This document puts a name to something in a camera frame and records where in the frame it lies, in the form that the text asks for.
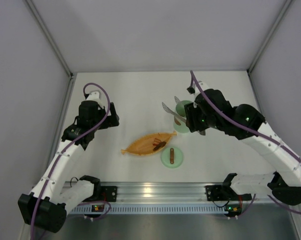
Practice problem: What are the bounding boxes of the metal serving tongs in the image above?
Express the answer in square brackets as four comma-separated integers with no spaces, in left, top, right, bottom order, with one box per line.
[161,96,191,133]

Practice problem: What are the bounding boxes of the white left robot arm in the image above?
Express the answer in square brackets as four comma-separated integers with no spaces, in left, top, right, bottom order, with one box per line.
[17,100,119,233]

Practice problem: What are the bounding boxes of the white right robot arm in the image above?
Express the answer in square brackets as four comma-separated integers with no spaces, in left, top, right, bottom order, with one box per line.
[184,87,301,206]

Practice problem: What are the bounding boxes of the green cylindrical lunch container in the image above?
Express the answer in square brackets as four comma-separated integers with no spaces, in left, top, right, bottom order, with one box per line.
[173,100,191,134]

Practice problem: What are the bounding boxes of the brown food piece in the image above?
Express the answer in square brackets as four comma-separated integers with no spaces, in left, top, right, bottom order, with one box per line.
[153,141,167,151]

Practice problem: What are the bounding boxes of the boat-shaped woven bamboo basket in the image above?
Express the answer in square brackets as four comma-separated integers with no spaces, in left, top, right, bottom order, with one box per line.
[120,131,177,157]

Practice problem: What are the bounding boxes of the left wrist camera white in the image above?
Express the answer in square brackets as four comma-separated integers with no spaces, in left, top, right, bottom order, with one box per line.
[84,90,104,107]

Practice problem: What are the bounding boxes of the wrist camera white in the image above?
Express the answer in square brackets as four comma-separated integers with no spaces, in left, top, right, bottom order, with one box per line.
[186,80,211,96]
[84,90,104,107]

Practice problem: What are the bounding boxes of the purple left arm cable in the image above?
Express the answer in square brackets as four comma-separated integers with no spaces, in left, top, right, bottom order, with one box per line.
[29,82,110,240]

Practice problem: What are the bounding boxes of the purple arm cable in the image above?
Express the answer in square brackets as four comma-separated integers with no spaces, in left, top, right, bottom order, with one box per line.
[189,70,301,216]
[29,82,110,240]

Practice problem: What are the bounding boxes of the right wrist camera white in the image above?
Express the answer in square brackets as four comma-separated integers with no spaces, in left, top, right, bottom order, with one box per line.
[186,80,211,96]

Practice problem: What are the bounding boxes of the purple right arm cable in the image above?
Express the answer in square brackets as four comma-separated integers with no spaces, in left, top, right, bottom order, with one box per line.
[189,70,301,216]

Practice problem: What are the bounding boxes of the green lid with wooden handle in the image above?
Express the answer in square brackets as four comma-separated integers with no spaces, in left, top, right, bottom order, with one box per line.
[160,146,184,169]

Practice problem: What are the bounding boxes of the aluminium mounting rail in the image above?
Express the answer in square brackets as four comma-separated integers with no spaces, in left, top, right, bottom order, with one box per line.
[30,181,298,203]

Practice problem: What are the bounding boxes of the slotted grey cable duct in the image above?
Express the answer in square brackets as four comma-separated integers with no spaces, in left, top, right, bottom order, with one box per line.
[70,203,241,215]

